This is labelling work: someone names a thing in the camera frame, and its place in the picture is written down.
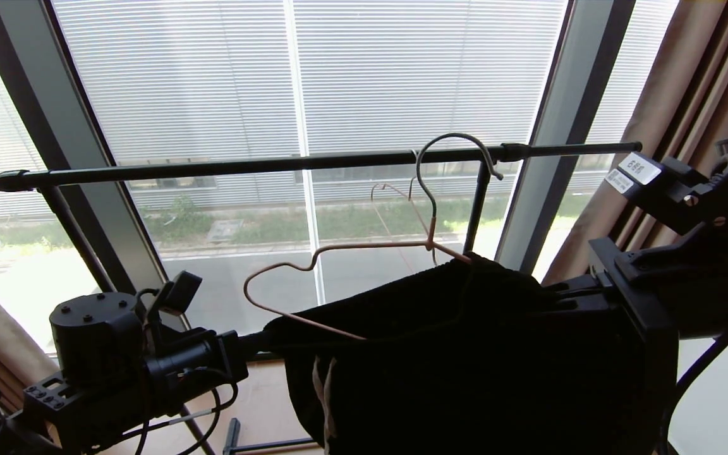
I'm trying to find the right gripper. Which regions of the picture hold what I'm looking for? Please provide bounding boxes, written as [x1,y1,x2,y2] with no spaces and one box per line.
[588,239,679,455]

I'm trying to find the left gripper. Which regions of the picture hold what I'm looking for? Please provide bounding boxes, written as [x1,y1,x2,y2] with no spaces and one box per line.
[149,330,250,405]

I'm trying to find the black shorts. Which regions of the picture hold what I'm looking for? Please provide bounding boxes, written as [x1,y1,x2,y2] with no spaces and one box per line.
[263,253,655,455]

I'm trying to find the pink clothes hanger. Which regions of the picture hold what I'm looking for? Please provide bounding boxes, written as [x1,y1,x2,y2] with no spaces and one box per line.
[370,150,434,253]
[243,133,504,342]

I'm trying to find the black clothes rack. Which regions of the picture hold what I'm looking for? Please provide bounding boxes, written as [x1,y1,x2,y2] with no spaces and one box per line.
[0,142,643,455]

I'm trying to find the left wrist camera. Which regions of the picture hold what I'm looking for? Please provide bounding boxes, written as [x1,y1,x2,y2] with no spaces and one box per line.
[146,270,203,317]

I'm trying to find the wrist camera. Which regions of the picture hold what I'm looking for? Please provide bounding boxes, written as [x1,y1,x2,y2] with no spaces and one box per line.
[604,150,728,285]
[146,270,203,317]

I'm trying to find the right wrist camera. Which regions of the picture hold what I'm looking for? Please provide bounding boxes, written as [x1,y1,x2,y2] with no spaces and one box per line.
[604,150,728,285]

